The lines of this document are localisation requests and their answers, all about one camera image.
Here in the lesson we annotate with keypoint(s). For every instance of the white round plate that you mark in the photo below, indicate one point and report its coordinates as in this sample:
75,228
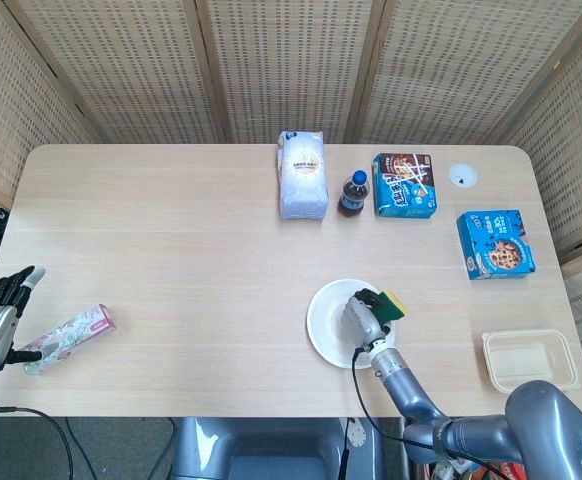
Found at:
323,320

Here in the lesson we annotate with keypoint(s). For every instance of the cola bottle with blue cap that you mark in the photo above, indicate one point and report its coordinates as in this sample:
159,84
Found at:
353,197

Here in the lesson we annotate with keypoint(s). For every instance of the floral tissue box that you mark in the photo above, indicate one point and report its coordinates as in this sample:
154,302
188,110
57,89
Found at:
66,337

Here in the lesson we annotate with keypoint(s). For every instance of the blue chocolate chip cookie box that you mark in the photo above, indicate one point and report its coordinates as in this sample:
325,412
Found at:
496,245

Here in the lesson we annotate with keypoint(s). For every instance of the white flour bag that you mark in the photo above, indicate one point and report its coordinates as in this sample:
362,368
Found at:
303,185

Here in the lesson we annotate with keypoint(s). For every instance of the green yellow sponge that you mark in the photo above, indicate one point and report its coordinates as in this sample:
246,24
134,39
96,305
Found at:
391,306

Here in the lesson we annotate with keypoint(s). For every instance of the white perforated bracket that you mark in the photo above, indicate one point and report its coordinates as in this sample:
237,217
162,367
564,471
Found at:
356,433

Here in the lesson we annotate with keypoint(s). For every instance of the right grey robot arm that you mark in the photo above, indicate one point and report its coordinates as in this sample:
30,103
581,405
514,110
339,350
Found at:
411,395

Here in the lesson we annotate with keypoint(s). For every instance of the blue chocolate stick biscuit box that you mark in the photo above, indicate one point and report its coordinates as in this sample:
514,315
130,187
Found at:
405,187

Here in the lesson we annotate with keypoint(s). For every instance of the bamboo folding screen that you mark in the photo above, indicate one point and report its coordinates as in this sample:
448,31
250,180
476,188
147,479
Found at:
291,65

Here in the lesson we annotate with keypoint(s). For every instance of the beige plastic food container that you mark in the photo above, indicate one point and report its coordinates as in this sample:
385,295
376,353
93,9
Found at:
526,360

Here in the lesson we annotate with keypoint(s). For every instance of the crate of assorted clutter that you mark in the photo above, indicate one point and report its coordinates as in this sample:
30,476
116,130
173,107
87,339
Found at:
471,472

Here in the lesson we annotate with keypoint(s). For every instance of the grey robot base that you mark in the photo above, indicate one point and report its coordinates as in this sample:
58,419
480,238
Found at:
271,442

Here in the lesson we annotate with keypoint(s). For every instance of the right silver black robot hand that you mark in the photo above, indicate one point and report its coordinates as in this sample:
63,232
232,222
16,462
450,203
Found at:
361,320

